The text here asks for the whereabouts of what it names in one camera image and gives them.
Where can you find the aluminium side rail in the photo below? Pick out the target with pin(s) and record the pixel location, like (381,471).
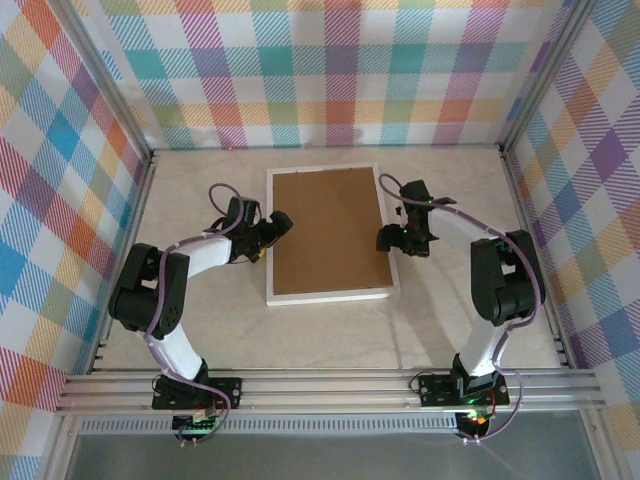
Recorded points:
(134,210)
(515,190)

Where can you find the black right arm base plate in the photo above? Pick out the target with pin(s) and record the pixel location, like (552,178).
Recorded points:
(435,390)

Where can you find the white picture frame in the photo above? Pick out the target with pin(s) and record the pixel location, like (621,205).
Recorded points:
(325,299)

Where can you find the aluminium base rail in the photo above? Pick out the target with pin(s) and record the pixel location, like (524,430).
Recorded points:
(325,392)

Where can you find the aluminium corner post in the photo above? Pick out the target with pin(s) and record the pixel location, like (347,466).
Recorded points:
(546,75)
(106,75)

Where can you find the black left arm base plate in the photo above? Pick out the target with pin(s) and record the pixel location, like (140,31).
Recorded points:
(230,395)

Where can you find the colourful plaid backdrop panel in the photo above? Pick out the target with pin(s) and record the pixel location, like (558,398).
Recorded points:
(225,60)
(600,175)
(40,175)

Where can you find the brown frame backing board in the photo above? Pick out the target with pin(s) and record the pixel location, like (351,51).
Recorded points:
(325,235)

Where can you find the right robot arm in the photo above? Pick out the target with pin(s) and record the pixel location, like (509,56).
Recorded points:
(480,345)

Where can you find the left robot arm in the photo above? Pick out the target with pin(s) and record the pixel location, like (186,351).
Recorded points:
(205,252)

